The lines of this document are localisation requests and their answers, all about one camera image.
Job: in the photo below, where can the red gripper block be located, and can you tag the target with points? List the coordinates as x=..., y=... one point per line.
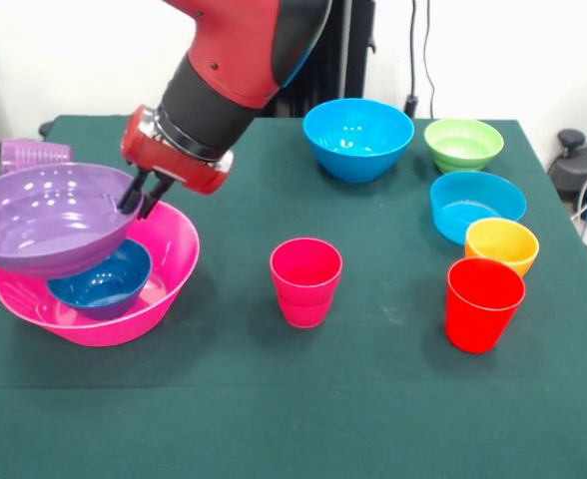
x=174, y=164

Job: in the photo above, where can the large pink plastic bowl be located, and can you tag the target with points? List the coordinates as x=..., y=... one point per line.
x=174, y=259

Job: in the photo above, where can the small dark blue plastic bowl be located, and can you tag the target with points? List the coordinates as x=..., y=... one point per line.
x=104, y=294

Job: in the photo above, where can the purple plastic bowl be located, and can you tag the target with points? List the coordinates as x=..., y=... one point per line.
x=39, y=224

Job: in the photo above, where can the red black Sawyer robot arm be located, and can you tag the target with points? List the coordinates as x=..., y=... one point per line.
x=243, y=55

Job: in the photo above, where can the purple plastic cup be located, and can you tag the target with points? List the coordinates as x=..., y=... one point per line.
x=34, y=152

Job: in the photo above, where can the magenta plastic cup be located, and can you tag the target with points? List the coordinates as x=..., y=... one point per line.
x=306, y=294

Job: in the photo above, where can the large light blue plastic bowl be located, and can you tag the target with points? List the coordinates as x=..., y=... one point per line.
x=358, y=159

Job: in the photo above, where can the shallow light blue plastic bowl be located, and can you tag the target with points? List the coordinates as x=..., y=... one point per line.
x=453, y=209

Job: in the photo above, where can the green plastic bowl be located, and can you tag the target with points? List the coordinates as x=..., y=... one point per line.
x=463, y=144

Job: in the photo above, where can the dark green tablecloth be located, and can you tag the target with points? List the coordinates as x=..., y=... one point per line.
x=373, y=424

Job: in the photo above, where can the red plastic cup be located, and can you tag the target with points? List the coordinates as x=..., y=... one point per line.
x=478, y=319

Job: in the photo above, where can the orange plastic cup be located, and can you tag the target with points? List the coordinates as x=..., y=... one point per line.
x=503, y=244

